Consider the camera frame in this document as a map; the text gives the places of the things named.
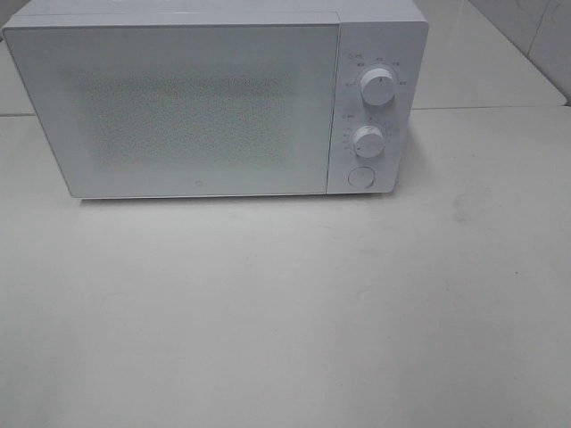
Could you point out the round white door button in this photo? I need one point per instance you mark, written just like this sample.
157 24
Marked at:
361 177

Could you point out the white timer knob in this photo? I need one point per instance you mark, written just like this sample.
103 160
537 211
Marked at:
368 142

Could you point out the white microwave door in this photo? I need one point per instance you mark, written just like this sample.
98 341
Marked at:
182 111

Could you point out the upper white power knob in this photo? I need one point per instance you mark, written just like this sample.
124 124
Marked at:
378 85

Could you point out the white microwave oven body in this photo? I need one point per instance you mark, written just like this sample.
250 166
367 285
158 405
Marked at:
391 33

